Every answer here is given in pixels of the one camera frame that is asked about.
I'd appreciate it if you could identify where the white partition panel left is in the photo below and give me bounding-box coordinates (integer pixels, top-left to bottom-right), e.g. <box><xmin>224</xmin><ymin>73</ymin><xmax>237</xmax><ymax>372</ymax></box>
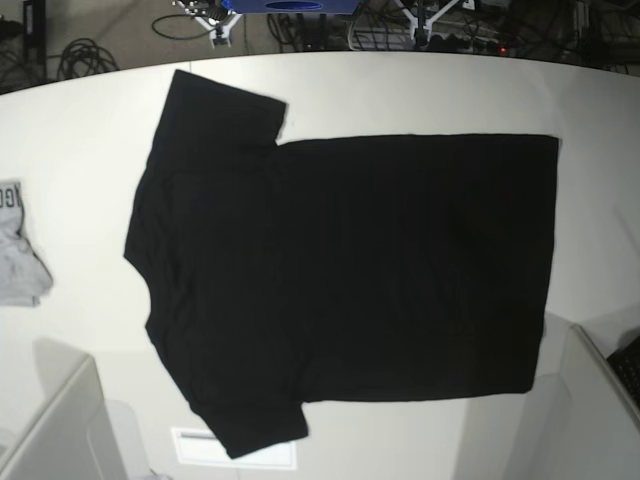
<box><xmin>1</xmin><ymin>338</ymin><xmax>128</xmax><ymax>479</ymax></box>

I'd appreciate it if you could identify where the black power strip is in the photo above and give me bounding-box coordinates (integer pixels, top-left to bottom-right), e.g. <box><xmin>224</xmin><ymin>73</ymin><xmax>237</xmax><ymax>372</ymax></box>
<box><xmin>426</xmin><ymin>34</ymin><xmax>508</xmax><ymax>55</ymax></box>

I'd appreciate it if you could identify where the grey folded garment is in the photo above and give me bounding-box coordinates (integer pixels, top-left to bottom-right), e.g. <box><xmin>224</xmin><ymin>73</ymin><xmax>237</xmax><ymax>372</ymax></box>
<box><xmin>1</xmin><ymin>181</ymin><xmax>53</xmax><ymax>307</ymax></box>

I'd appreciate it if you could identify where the blue box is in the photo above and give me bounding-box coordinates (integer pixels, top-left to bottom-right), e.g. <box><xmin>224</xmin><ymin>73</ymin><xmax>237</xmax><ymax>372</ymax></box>
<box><xmin>222</xmin><ymin>0</ymin><xmax>360</xmax><ymax>15</ymax></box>

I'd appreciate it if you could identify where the black keyboard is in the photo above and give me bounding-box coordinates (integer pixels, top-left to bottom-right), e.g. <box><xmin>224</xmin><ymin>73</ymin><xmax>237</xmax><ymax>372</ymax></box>
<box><xmin>607</xmin><ymin>337</ymin><xmax>640</xmax><ymax>403</ymax></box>

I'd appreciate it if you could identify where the black T-shirt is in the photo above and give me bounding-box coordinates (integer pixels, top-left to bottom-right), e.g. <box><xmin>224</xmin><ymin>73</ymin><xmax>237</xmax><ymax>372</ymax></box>
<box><xmin>124</xmin><ymin>71</ymin><xmax>559</xmax><ymax>458</ymax></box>

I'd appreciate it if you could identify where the black coiled cable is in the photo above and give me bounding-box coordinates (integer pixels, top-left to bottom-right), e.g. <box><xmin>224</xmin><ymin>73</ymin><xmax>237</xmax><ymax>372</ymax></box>
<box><xmin>56</xmin><ymin>38</ymin><xmax>120</xmax><ymax>81</ymax></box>

